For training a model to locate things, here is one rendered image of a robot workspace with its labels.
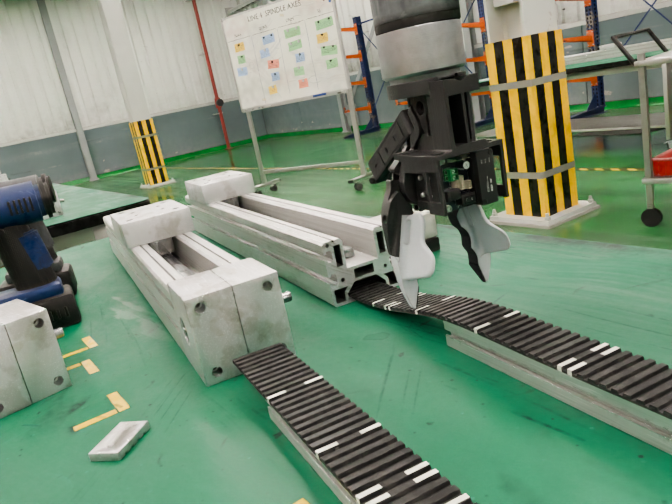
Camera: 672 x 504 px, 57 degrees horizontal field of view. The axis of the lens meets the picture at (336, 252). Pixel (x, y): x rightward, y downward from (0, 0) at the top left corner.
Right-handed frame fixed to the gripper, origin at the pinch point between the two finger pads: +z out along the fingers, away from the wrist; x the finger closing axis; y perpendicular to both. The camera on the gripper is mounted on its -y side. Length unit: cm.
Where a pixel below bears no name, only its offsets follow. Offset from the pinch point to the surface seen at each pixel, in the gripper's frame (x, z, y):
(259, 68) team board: 198, -52, -600
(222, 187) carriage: -1, -5, -75
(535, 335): 0.2, 2.1, 12.3
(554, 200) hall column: 235, 71, -233
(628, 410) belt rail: -2.0, 3.7, 23.2
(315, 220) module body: 2.3, -1.7, -36.9
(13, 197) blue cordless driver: -37, -15, -49
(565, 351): 0.0, 2.4, 15.8
